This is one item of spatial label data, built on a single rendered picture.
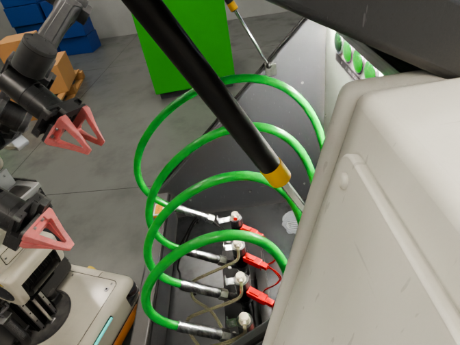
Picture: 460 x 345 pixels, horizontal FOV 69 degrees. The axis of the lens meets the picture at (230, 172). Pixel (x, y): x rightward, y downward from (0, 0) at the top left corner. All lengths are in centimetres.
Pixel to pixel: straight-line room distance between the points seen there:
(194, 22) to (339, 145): 368
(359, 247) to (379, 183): 3
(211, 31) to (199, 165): 294
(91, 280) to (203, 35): 279
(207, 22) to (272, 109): 296
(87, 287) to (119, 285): 16
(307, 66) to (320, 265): 75
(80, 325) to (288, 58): 143
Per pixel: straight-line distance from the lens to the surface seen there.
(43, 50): 71
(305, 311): 26
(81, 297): 188
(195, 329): 62
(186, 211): 74
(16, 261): 140
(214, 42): 392
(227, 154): 102
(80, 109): 74
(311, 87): 96
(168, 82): 407
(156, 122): 61
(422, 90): 20
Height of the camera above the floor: 163
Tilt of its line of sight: 37 degrees down
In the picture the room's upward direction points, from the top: 11 degrees counter-clockwise
